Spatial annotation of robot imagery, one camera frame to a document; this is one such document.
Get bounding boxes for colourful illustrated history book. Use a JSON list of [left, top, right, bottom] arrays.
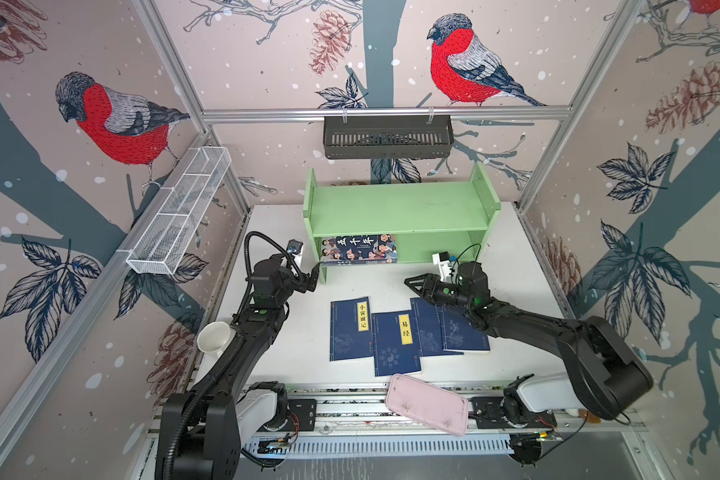
[[318, 234, 398, 265]]

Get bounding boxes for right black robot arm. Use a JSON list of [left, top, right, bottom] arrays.
[[404, 261, 654, 420]]

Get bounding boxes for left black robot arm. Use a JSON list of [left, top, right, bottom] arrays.
[[154, 231, 320, 479]]

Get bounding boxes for blue book plain cover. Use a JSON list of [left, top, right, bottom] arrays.
[[410, 298, 458, 357]]

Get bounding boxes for blue book right yellow label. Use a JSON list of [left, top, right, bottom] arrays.
[[438, 307, 490, 353]]

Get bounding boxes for blue book yellow label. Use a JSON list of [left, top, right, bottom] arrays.
[[330, 297, 373, 361], [438, 307, 490, 353], [371, 310, 422, 377]]

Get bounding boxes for blue book left yellow label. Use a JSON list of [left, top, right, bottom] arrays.
[[330, 297, 373, 361]]

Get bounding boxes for green wooden two-tier shelf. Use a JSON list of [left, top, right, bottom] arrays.
[[303, 164, 501, 280]]

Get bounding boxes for blue book centre yellow label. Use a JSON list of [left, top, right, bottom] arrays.
[[371, 310, 422, 377]]

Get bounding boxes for white paper cup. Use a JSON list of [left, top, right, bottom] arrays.
[[196, 321, 236, 358]]

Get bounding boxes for pink plastic case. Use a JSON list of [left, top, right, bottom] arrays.
[[385, 374, 469, 437]]

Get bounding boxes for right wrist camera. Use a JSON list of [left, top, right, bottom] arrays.
[[432, 252, 456, 283]]

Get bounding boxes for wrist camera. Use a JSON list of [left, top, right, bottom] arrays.
[[286, 239, 304, 270], [432, 252, 456, 283]]

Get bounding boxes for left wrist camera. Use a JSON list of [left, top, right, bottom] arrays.
[[286, 239, 304, 270]]

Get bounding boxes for white mesh wall tray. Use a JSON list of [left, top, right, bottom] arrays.
[[126, 146, 231, 275]]

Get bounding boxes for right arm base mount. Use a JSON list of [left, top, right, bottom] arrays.
[[468, 396, 557, 430]]

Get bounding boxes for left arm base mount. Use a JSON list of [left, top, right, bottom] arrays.
[[258, 399, 317, 433]]

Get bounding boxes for black hanging wire basket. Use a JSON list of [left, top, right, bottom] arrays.
[[323, 115, 454, 160]]

